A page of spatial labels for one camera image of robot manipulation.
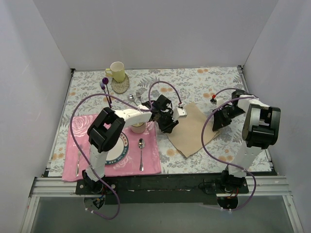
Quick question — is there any beige linen napkin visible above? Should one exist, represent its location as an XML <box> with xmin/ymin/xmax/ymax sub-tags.
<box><xmin>167</xmin><ymin>102</ymin><xmax>207</xmax><ymax>158</ymax></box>

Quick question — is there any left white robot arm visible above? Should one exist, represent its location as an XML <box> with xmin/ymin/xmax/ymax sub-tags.
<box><xmin>82</xmin><ymin>95</ymin><xmax>187</xmax><ymax>194</ymax></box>

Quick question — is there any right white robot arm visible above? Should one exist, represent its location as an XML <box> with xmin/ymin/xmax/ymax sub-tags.
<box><xmin>211</xmin><ymin>89</ymin><xmax>281</xmax><ymax>193</ymax></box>

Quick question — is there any cream mug dark rim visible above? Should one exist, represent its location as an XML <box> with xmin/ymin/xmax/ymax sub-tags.
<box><xmin>130</xmin><ymin>122</ymin><xmax>146</xmax><ymax>134</ymax></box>

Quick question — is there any silver spoon on placemat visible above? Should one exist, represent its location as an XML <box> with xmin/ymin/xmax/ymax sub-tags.
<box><xmin>138</xmin><ymin>138</ymin><xmax>145</xmax><ymax>171</ymax></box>

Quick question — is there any silver fork on tablecloth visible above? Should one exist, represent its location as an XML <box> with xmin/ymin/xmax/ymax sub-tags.
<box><xmin>136</xmin><ymin>92</ymin><xmax>144</xmax><ymax>105</ymax></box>

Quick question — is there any silver spoon on tablecloth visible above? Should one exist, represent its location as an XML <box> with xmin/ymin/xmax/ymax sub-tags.
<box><xmin>128</xmin><ymin>94</ymin><xmax>138</xmax><ymax>106</ymax></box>

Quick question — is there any pink floral placemat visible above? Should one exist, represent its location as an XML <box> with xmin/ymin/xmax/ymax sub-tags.
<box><xmin>62</xmin><ymin>114</ymin><xmax>161</xmax><ymax>182</ymax></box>

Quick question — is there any woven round coaster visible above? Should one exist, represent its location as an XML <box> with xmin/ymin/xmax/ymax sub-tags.
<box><xmin>111</xmin><ymin>74</ymin><xmax>130</xmax><ymax>94</ymax></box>

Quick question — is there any white plate teal rim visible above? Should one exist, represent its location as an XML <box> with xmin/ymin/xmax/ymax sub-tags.
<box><xmin>105</xmin><ymin>133</ymin><xmax>129</xmax><ymax>165</ymax></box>

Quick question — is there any yellow mug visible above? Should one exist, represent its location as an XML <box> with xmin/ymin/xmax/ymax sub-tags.
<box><xmin>105</xmin><ymin>62</ymin><xmax>125</xmax><ymax>83</ymax></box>

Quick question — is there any purple plastic fork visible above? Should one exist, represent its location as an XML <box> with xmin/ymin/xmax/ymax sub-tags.
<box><xmin>100</xmin><ymin>81</ymin><xmax>112</xmax><ymax>108</ymax></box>

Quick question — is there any purple plastic spoon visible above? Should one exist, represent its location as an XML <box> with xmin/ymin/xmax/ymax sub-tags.
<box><xmin>102</xmin><ymin>77</ymin><xmax>112</xmax><ymax>108</ymax></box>

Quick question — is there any floral tablecloth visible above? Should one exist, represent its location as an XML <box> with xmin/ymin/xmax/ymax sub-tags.
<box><xmin>47</xmin><ymin>67</ymin><xmax>273</xmax><ymax>177</ymax></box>

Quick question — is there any silver fork on placemat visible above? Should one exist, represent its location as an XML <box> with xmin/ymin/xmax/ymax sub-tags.
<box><xmin>75</xmin><ymin>144</ymin><xmax>83</xmax><ymax>177</ymax></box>

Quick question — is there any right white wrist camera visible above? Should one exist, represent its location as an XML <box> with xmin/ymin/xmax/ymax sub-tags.
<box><xmin>210</xmin><ymin>95</ymin><xmax>224</xmax><ymax>107</ymax></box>

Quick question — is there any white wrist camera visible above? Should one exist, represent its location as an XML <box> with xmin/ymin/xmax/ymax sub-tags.
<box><xmin>210</xmin><ymin>95</ymin><xmax>224</xmax><ymax>107</ymax></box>
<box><xmin>173</xmin><ymin>107</ymin><xmax>188</xmax><ymax>120</ymax></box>

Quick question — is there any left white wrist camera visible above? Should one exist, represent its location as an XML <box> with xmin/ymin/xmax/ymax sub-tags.
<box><xmin>173</xmin><ymin>107</ymin><xmax>188</xmax><ymax>120</ymax></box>

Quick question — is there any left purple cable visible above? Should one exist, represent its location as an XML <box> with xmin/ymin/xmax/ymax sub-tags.
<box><xmin>69</xmin><ymin>81</ymin><xmax>183</xmax><ymax>220</ymax></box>

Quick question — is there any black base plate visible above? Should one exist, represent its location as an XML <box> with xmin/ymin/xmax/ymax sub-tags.
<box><xmin>75</xmin><ymin>173</ymin><xmax>249</xmax><ymax>205</ymax></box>

